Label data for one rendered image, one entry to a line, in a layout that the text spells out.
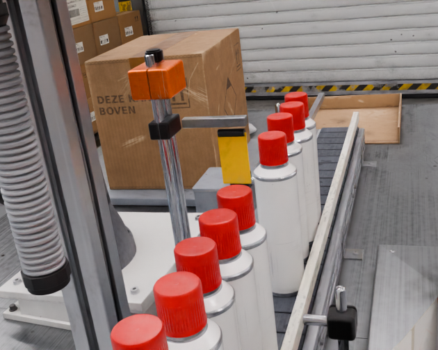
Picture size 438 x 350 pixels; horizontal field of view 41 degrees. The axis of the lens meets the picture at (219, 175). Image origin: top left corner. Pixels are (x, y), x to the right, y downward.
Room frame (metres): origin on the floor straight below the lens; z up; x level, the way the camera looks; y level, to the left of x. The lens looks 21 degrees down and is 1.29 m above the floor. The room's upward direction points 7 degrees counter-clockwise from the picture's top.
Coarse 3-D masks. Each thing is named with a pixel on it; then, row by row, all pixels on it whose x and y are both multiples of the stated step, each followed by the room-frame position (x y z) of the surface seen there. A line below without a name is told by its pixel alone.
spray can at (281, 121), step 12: (276, 120) 0.71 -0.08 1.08; (288, 120) 0.71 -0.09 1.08; (288, 132) 0.71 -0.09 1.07; (288, 144) 0.71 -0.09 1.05; (288, 156) 0.70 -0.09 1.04; (300, 156) 0.71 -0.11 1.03; (300, 168) 0.71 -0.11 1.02; (300, 180) 0.71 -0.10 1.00; (300, 192) 0.71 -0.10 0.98; (300, 204) 0.70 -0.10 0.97; (300, 216) 0.70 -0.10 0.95
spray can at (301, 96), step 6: (288, 96) 0.82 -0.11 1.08; (294, 96) 0.81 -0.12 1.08; (300, 96) 0.81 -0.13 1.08; (306, 96) 0.81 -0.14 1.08; (306, 102) 0.81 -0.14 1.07; (306, 108) 0.81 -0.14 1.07; (306, 114) 0.81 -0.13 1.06; (306, 120) 0.81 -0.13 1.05; (312, 120) 0.82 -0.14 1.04; (306, 126) 0.80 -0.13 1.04; (312, 126) 0.81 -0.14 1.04; (312, 132) 0.81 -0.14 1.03; (318, 174) 0.82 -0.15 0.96; (318, 180) 0.81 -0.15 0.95; (318, 186) 0.81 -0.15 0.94; (318, 192) 0.81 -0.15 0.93; (318, 198) 0.81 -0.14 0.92; (318, 204) 0.81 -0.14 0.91; (318, 210) 0.81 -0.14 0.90; (318, 216) 0.81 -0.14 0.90; (318, 222) 0.81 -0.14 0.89
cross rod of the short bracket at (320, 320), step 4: (304, 316) 0.54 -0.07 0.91; (308, 316) 0.54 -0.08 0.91; (312, 316) 0.54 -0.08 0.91; (316, 316) 0.54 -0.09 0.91; (320, 316) 0.53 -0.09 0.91; (324, 316) 0.53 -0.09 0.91; (304, 320) 0.54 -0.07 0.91; (308, 320) 0.53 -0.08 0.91; (312, 320) 0.53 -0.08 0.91; (316, 320) 0.53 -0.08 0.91; (320, 320) 0.53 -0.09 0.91; (324, 320) 0.53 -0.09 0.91; (304, 324) 0.54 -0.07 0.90; (308, 324) 0.53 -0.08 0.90; (312, 324) 0.53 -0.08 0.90; (316, 324) 0.53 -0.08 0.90; (320, 324) 0.53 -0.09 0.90; (324, 324) 0.53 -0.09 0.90
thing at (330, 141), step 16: (336, 128) 1.27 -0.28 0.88; (320, 144) 1.18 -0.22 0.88; (336, 144) 1.17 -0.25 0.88; (352, 144) 1.15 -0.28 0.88; (320, 160) 1.09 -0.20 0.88; (336, 160) 1.07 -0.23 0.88; (320, 176) 1.00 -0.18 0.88; (320, 192) 0.93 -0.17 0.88; (336, 208) 0.86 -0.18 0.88; (320, 272) 0.67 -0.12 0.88; (288, 304) 0.61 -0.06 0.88; (288, 320) 0.58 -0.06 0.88; (304, 336) 0.55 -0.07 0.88
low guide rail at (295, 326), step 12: (348, 132) 1.13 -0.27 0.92; (348, 144) 1.06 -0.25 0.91; (348, 156) 1.03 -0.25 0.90; (336, 168) 0.95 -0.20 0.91; (336, 180) 0.89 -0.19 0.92; (336, 192) 0.85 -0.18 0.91; (324, 216) 0.77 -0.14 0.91; (324, 228) 0.73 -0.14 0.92; (324, 240) 0.71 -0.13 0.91; (312, 252) 0.67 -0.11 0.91; (312, 264) 0.64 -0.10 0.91; (312, 276) 0.61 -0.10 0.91; (300, 288) 0.59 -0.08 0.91; (312, 288) 0.60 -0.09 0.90; (300, 300) 0.56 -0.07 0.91; (300, 312) 0.54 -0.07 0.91; (288, 324) 0.52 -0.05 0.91; (300, 324) 0.53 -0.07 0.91; (288, 336) 0.50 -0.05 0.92; (300, 336) 0.52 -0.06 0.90; (288, 348) 0.48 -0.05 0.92
